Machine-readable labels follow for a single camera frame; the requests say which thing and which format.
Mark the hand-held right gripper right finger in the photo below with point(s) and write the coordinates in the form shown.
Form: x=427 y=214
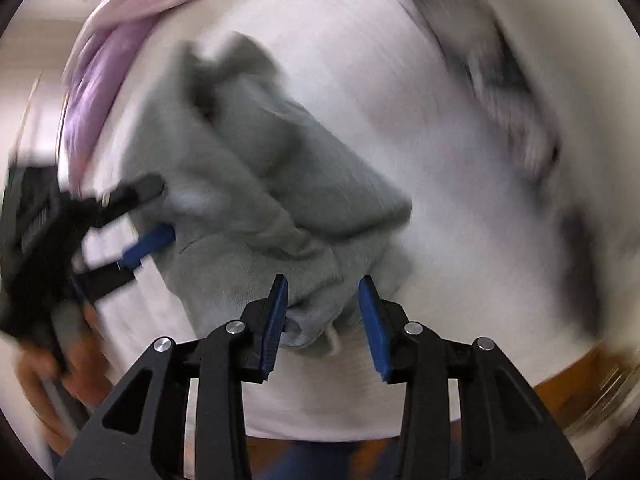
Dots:
x=372 y=330

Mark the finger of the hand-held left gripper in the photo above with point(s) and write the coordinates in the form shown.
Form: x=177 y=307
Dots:
x=147 y=249
x=135 y=190

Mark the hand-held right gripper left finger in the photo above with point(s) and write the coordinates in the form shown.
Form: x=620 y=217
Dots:
x=275 y=320

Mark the grey zip hoodie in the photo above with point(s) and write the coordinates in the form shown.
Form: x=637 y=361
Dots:
x=225 y=210

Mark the person's left hand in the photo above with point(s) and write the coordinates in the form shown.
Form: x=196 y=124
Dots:
x=87 y=370

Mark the purple floral quilt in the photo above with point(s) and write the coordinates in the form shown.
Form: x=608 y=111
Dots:
x=110 y=60

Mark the person's blue trousers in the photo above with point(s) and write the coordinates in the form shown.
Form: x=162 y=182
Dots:
x=320 y=462

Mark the pale printed bed sheet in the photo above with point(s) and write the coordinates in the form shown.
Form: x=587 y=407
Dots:
x=450 y=210

